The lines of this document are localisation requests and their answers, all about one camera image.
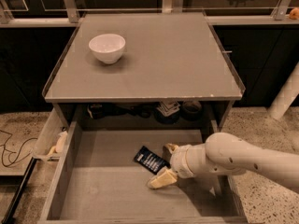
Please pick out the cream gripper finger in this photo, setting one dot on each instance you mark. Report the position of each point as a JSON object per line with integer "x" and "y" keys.
{"x": 164, "y": 178}
{"x": 169, "y": 150}

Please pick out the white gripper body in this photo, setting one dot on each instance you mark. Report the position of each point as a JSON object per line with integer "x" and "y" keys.
{"x": 179, "y": 160}

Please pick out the dark blue rxbar wrapper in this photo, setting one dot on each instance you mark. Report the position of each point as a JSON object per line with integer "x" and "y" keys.
{"x": 150, "y": 160}

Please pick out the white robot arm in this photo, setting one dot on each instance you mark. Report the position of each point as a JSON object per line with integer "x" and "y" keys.
{"x": 223, "y": 154}

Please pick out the open grey top drawer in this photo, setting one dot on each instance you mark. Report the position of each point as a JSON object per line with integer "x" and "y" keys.
{"x": 97, "y": 182}

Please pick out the black items behind drawer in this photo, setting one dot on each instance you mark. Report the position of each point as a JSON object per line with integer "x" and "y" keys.
{"x": 99, "y": 111}

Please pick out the grey cabinet with counter top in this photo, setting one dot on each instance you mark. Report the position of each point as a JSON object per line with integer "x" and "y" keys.
{"x": 168, "y": 57}

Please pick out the dark round container with papers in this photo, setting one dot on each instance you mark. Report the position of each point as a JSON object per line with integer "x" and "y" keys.
{"x": 167, "y": 112}

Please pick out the dark round tape roll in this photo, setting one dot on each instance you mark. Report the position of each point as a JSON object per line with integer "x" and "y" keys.
{"x": 191, "y": 110}

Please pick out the cream object in bin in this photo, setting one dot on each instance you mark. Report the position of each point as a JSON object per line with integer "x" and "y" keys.
{"x": 58, "y": 147}

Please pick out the white ceramic bowl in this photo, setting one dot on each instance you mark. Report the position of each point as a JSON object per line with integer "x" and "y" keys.
{"x": 107, "y": 48}

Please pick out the black floor rail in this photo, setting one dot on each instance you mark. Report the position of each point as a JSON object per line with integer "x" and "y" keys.
{"x": 8, "y": 217}

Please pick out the metal rail frame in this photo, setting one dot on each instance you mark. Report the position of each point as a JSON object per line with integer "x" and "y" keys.
{"x": 68, "y": 13}

